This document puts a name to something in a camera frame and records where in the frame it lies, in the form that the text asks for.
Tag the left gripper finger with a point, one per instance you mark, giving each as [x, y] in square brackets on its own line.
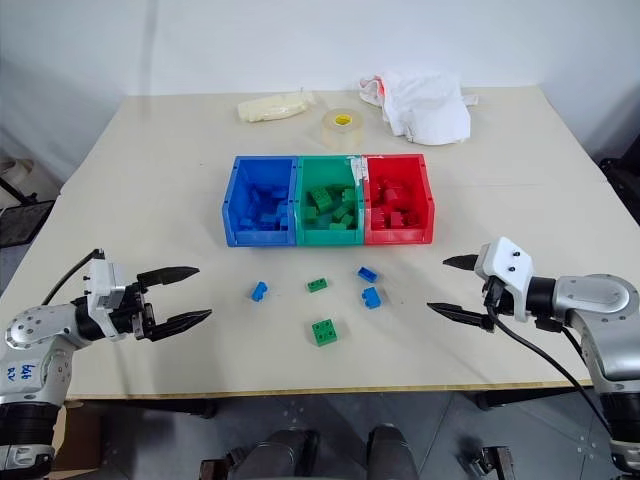
[170, 276]
[182, 322]

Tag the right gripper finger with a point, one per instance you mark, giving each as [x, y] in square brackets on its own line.
[465, 262]
[460, 315]

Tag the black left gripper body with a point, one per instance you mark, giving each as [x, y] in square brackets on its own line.
[132, 315]

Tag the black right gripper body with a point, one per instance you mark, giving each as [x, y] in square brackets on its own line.
[497, 300]

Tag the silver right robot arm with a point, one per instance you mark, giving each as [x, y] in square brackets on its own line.
[595, 310]

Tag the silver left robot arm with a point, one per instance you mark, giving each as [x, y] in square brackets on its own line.
[35, 330]

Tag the red toy brick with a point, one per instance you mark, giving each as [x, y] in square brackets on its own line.
[393, 192]
[397, 220]
[412, 219]
[377, 219]

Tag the red plastic storage bin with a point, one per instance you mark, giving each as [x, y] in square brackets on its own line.
[422, 200]

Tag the small blue toy brick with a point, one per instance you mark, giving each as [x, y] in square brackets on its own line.
[284, 223]
[267, 221]
[280, 194]
[246, 224]
[367, 274]
[259, 292]
[371, 298]

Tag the blue plastic storage bin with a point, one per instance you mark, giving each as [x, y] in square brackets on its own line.
[237, 200]

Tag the small green toy brick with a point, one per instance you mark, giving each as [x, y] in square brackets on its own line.
[349, 195]
[344, 216]
[338, 227]
[311, 215]
[318, 285]

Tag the large green toy brick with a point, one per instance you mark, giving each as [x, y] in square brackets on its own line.
[320, 198]
[325, 332]

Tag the green plastic storage bin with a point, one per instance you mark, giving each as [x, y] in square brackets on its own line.
[327, 239]

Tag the white tape strip on bins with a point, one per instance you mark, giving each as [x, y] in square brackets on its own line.
[358, 170]

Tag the black mesh stand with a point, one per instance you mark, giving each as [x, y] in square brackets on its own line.
[22, 222]

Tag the dark rounded robot shape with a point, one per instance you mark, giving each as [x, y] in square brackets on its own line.
[392, 452]
[280, 455]

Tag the crumpled white plastic bag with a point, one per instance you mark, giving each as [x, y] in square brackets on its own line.
[425, 107]

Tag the clear tape roll yellow core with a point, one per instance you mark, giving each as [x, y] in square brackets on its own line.
[342, 131]

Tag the cream plastic packet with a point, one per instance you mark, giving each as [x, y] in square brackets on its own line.
[272, 106]

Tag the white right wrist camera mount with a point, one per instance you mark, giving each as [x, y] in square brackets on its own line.
[505, 265]

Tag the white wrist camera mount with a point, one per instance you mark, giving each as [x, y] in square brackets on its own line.
[505, 265]
[102, 292]

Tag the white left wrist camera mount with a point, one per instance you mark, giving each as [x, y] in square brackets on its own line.
[102, 292]

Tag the black table frame bar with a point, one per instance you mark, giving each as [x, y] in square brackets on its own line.
[530, 399]

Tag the dark floor bracket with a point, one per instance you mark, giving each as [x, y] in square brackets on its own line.
[492, 462]

